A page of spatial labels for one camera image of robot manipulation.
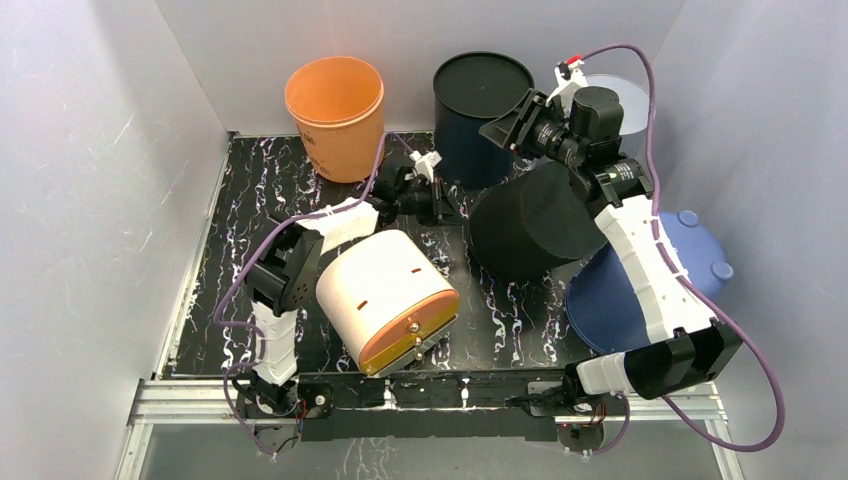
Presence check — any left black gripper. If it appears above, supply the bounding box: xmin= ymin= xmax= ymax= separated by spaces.
xmin=395 ymin=179 xmax=464 ymax=228

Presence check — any dark navy bucket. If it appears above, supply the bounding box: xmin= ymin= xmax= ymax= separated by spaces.
xmin=433 ymin=51 xmax=535 ymax=190

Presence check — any black bucket liner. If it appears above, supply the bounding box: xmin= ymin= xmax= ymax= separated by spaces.
xmin=468 ymin=162 xmax=607 ymax=281

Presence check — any large grey container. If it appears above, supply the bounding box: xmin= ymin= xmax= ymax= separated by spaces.
xmin=587 ymin=74 xmax=649 ymax=162

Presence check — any tan bucket black rim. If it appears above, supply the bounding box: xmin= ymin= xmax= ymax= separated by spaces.
xmin=285 ymin=56 xmax=385 ymax=184

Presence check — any blue plastic bucket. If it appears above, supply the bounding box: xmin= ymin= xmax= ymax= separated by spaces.
xmin=564 ymin=210 xmax=734 ymax=354

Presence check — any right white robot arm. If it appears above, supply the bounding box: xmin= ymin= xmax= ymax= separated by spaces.
xmin=479 ymin=86 xmax=743 ymax=414

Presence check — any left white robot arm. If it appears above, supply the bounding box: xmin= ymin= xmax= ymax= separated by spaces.
xmin=246 ymin=152 xmax=461 ymax=416

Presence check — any white orange drawer box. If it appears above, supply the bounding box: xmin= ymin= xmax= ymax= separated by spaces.
xmin=315 ymin=230 xmax=460 ymax=378

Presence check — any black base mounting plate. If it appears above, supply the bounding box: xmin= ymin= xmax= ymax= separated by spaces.
xmin=230 ymin=368 xmax=624 ymax=442

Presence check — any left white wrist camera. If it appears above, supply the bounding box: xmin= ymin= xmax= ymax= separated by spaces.
xmin=409 ymin=150 xmax=442 ymax=183

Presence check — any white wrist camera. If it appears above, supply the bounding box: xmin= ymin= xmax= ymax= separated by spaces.
xmin=409 ymin=150 xmax=442 ymax=183
xmin=554 ymin=55 xmax=588 ymax=109

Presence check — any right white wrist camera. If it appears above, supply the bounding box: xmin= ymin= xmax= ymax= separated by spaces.
xmin=554 ymin=55 xmax=588 ymax=109

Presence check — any aluminium frame rail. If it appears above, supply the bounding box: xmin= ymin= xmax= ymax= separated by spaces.
xmin=118 ymin=379 xmax=743 ymax=479

